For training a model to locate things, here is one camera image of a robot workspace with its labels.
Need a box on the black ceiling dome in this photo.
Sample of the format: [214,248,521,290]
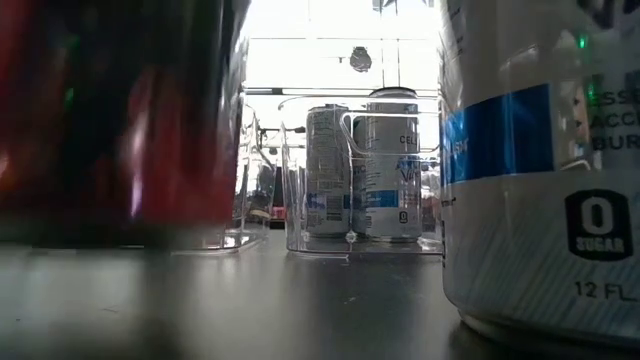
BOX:
[348,45,374,75]

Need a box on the black metal table frame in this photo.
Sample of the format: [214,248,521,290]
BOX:
[244,87,441,97]

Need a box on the red Coca-Cola can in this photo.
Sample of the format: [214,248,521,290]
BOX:
[0,0,252,250]

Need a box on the silver Celsius can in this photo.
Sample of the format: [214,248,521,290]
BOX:
[349,86,425,242]
[304,103,353,239]
[437,0,640,349]

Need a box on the black table mat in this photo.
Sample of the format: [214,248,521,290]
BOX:
[0,228,640,360]

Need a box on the clear plastic bin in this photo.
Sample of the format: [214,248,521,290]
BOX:
[222,92,279,254]
[277,94,447,259]

